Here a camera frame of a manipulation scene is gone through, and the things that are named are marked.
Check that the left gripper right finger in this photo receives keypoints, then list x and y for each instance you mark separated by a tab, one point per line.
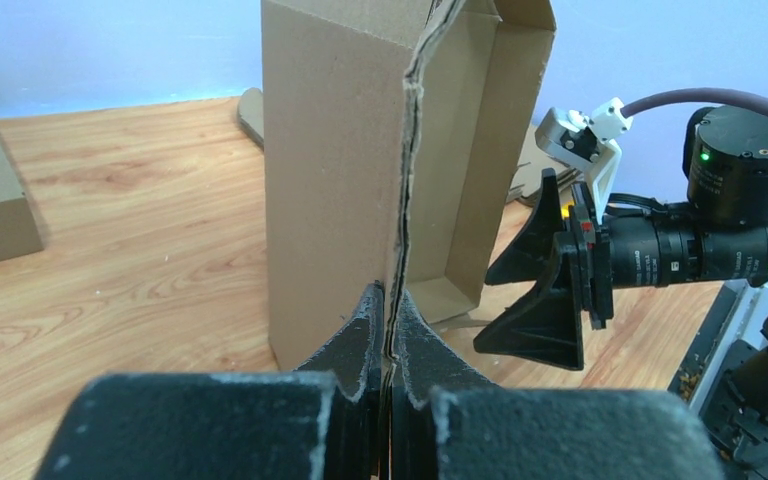
448	421

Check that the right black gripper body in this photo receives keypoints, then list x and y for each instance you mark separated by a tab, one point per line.
641	242

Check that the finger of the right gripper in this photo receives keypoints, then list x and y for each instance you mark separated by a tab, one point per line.
532	255
544	325

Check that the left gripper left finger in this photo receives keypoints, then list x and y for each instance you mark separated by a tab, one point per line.
318	421

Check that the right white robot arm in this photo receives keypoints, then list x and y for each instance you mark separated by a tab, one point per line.
577	255

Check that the stack of flat cardboard sheets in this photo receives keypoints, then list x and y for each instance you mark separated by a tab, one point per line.
525	185

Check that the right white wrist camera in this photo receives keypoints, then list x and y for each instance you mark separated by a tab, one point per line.
587	144

